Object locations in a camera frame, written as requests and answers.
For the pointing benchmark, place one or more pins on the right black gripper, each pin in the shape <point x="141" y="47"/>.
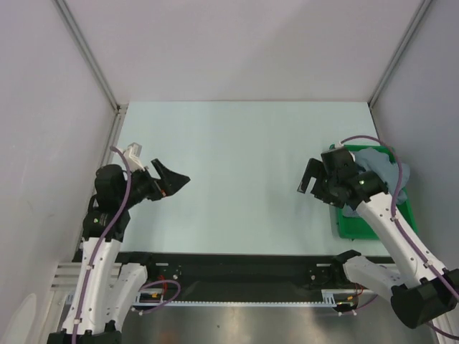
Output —
<point x="323" y="184"/>

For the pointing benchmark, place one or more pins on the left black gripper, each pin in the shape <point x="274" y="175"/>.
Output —
<point x="169" y="183"/>

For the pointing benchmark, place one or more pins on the grey-blue t shirt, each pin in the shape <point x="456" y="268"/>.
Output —
<point x="370" y="159"/>

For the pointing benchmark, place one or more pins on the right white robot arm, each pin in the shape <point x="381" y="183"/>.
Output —
<point x="422" y="288"/>

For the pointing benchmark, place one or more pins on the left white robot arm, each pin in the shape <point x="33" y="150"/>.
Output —
<point x="99" y="307"/>

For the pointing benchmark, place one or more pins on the green plastic tray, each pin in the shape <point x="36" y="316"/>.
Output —
<point x="351" y="226"/>

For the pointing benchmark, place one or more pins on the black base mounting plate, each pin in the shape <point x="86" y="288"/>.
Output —
<point x="302" y="271"/>

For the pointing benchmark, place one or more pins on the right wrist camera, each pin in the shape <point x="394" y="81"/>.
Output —
<point x="337" y="159"/>

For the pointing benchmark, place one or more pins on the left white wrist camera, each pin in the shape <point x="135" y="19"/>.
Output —
<point x="132" y="157"/>

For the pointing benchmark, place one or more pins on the white slotted cable duct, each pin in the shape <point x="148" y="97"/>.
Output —
<point x="144" y="301"/>

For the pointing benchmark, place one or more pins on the left aluminium corner post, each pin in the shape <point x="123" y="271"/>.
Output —
<point x="83" y="47"/>

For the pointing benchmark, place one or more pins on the aluminium corner post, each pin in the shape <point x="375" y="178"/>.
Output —
<point x="83" y="47"/>
<point x="409" y="34"/>

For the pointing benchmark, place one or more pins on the right aluminium corner post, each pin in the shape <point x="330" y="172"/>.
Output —
<point x="409" y="34"/>

